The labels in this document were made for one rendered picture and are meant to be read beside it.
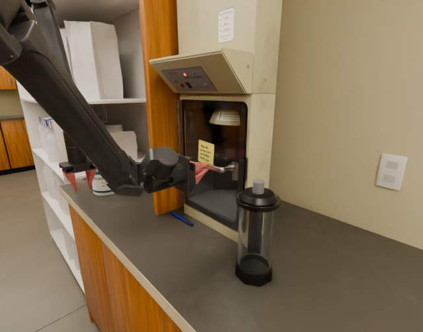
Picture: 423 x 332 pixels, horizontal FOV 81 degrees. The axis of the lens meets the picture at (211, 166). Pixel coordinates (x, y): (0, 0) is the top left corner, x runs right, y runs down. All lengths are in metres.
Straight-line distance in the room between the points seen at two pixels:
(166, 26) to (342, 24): 0.60
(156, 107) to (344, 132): 0.69
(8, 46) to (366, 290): 0.84
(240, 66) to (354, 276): 0.63
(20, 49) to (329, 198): 1.03
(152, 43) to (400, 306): 1.00
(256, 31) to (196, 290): 0.66
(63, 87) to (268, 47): 0.51
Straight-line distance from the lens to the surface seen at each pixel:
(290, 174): 1.16
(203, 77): 0.71
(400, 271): 0.91
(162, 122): 0.94
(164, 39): 0.96
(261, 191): 0.60
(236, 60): 0.63
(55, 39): 0.99
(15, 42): 0.40
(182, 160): 0.67
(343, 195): 1.09
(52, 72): 0.43
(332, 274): 0.80
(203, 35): 0.83
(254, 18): 0.70
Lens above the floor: 1.42
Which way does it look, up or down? 17 degrees down
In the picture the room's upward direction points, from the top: straight up
